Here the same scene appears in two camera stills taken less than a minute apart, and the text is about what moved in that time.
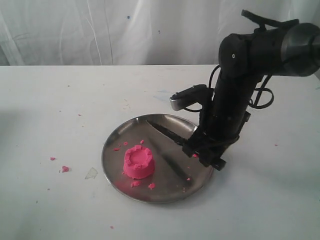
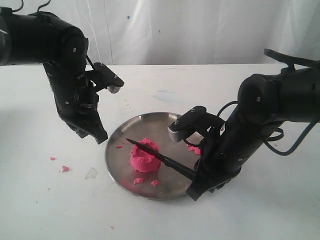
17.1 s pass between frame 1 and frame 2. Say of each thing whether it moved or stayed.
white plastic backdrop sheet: stayed
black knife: moved
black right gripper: moved
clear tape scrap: stayed
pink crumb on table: stayed
